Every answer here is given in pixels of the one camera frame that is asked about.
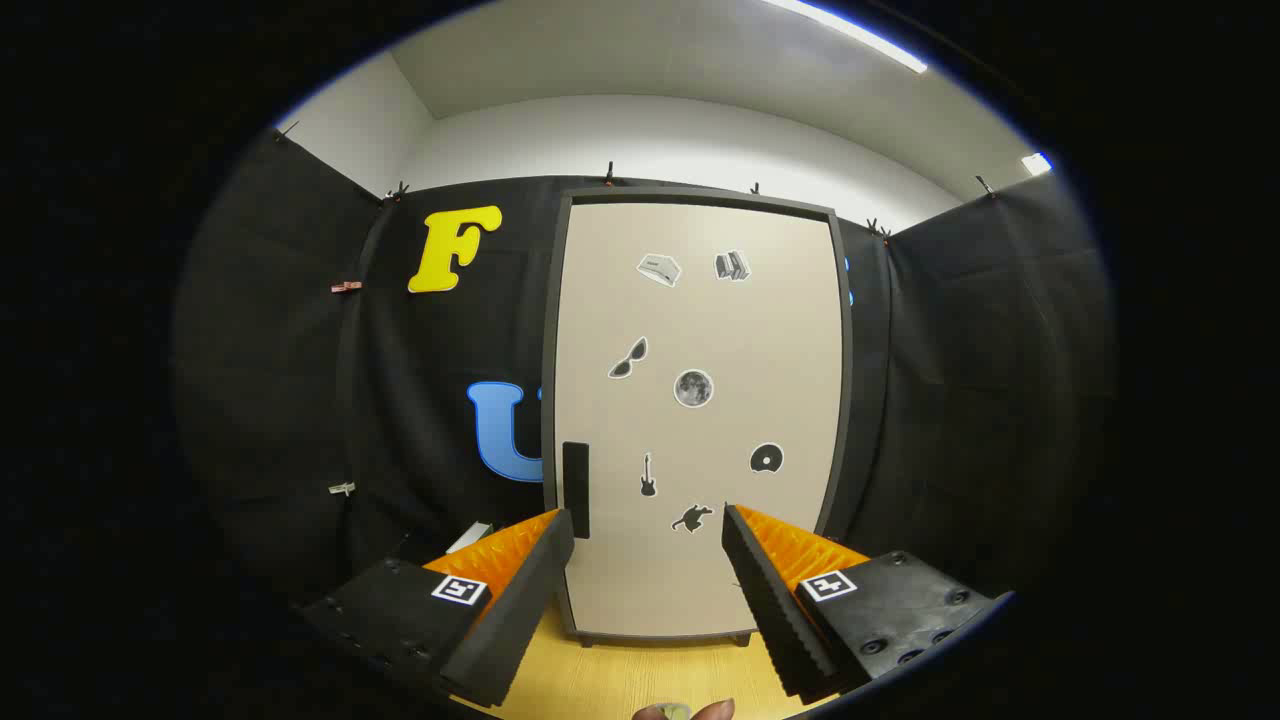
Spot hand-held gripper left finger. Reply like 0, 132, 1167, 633
300, 508, 577, 709

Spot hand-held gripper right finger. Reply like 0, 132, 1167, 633
722, 503, 1013, 703

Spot black backdrop cloth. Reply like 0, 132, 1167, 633
172, 125, 1116, 621

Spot dark grey cabinet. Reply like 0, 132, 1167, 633
540, 186, 854, 647

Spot row of black cloth clamps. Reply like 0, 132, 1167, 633
278, 120, 998, 246

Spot long ceiling light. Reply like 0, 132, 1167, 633
765, 0, 929, 75

